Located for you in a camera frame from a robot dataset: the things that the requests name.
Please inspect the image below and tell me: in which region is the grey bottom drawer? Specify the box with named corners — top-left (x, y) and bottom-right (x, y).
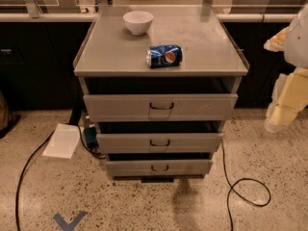
top-left (106, 160), bottom-right (213, 177)

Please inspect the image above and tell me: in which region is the grey middle drawer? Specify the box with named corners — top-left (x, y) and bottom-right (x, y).
top-left (97, 133), bottom-right (222, 154)

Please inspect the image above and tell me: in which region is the black cable left floor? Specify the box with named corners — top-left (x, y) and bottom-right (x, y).
top-left (14, 125), bottom-right (106, 231)

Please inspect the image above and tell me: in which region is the blue device beside cabinet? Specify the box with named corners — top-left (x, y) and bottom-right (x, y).
top-left (84, 127), bottom-right (98, 148)

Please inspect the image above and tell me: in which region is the white paper sheet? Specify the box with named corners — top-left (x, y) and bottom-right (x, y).
top-left (42, 123), bottom-right (80, 159)

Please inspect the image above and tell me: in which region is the blue tape floor marker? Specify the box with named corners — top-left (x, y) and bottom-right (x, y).
top-left (52, 210), bottom-right (89, 231)

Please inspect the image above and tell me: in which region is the grey top drawer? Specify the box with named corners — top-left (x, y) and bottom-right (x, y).
top-left (84, 94), bottom-right (238, 122)

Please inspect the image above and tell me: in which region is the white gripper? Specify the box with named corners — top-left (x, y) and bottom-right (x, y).
top-left (264, 27), bottom-right (308, 133)

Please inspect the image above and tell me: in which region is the white ceramic bowl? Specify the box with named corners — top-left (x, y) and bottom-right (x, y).
top-left (123, 11), bottom-right (154, 36)

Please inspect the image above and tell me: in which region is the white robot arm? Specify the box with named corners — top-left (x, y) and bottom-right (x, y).
top-left (264, 5), bottom-right (308, 133)

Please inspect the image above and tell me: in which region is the crushed blue Pepsi can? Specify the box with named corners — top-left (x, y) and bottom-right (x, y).
top-left (145, 44), bottom-right (183, 69)

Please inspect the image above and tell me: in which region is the grey drawer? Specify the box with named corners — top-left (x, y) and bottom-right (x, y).
top-left (84, 94), bottom-right (238, 122)
top-left (97, 133), bottom-right (222, 154)
top-left (106, 160), bottom-right (213, 177)

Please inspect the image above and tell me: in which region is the black cable right floor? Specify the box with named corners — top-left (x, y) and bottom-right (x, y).
top-left (220, 141), bottom-right (272, 231)

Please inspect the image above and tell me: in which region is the black cable floor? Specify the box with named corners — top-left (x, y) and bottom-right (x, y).
top-left (220, 141), bottom-right (272, 231)
top-left (14, 125), bottom-right (106, 231)

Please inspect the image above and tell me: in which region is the grey drawer cabinet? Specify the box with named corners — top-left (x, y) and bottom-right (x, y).
top-left (74, 5), bottom-right (247, 165)

